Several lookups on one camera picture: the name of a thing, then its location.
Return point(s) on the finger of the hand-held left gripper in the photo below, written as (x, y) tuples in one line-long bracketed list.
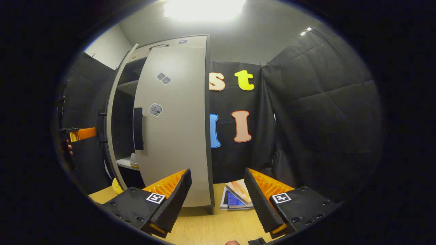
[(83, 134)]

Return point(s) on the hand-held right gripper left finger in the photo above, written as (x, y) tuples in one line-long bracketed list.
[(173, 204)]

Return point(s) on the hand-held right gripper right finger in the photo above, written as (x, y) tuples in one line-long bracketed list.
[(260, 204)]

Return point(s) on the white shoe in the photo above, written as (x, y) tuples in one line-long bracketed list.
[(134, 161)]

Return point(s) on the grey shoe cabinet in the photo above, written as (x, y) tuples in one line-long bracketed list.
[(127, 87)]

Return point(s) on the grey cabinet drawer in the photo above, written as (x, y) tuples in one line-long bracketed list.
[(194, 41)]

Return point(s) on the blue book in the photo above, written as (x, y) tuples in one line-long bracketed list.
[(233, 200)]

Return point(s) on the black backdrop cloth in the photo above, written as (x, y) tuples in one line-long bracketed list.
[(323, 112), (85, 95)]

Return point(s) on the yellow plush toy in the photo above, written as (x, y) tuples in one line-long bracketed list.
[(117, 186)]

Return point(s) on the large ceiling light panel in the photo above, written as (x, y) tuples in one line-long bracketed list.
[(204, 8)]

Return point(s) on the small ceiling light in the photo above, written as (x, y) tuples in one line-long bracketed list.
[(305, 31)]

